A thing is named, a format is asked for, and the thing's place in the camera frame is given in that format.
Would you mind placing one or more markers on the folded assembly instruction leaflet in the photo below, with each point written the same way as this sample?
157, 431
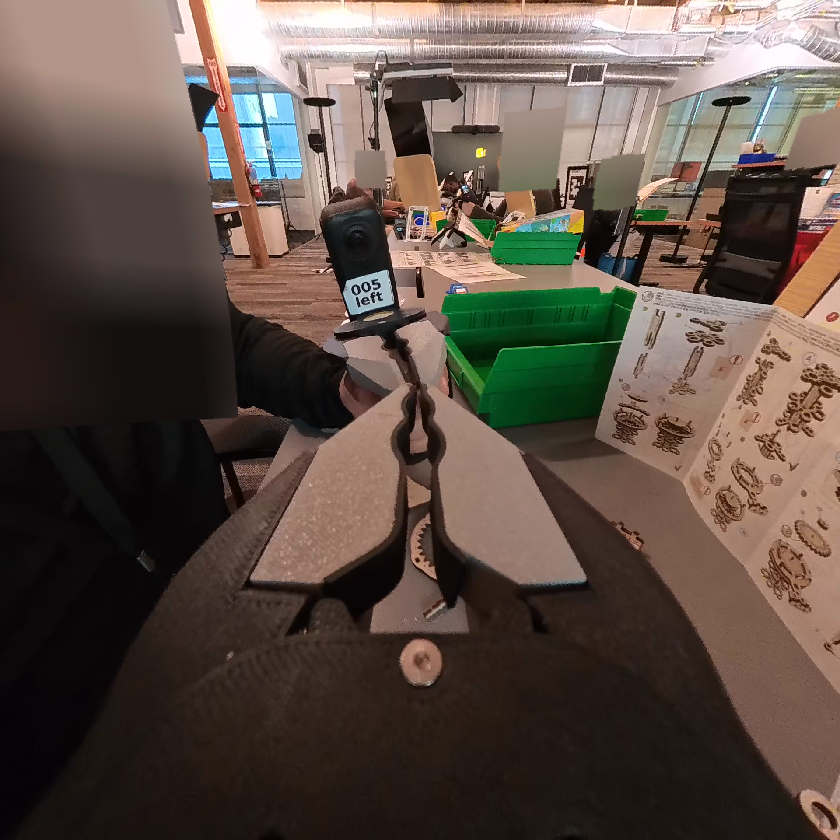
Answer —
741, 459

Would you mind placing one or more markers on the green plastic bin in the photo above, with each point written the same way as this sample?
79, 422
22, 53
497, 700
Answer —
535, 249
525, 367

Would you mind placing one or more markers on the white cabinet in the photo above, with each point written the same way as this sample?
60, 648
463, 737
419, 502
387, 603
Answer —
259, 229

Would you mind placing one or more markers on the wooden standing table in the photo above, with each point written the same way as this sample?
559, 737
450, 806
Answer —
663, 225

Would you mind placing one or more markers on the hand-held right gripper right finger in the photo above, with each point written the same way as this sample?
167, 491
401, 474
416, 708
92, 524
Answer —
505, 518

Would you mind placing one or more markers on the colourful cardboard box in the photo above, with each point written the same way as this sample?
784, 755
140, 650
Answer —
548, 222

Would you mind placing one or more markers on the printed paper sheets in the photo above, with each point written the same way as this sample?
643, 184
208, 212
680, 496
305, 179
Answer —
459, 266

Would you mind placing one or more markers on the grey seat chair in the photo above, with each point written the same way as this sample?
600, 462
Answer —
253, 453

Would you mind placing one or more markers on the person's dark clothing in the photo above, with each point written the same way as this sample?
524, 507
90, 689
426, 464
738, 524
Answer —
65, 558

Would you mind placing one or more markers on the blue bin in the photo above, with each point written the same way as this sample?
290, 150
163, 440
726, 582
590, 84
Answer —
617, 266

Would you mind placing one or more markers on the dark monitor screen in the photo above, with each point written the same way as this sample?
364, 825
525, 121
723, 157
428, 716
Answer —
466, 161

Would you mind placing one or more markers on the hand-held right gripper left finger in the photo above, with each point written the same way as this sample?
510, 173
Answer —
328, 512

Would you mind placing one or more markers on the red fire extinguisher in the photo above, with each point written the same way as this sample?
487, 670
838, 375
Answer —
254, 180

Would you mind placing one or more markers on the black office chair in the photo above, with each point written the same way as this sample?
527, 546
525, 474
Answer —
754, 229

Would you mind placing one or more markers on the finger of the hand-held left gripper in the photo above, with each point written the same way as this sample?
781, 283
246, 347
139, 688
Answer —
430, 354
371, 367

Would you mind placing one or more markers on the person's left hand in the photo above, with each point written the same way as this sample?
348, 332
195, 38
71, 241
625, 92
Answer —
358, 397

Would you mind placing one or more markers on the person's left forearm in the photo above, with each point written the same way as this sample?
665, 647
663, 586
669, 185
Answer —
289, 374

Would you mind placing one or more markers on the silver ventilation duct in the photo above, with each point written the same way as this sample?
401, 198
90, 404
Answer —
426, 27

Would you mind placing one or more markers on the tan cardboard board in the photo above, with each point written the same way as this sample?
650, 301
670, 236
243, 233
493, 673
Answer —
810, 272

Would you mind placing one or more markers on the wooden support post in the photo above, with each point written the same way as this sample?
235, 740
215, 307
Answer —
229, 131

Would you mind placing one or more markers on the black floor lamp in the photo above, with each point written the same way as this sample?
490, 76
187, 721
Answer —
712, 151
323, 144

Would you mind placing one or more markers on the white printed instruction sheet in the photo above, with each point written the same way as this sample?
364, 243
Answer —
825, 310

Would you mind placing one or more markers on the black studio softbox light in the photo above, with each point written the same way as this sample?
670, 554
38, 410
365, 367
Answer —
420, 92

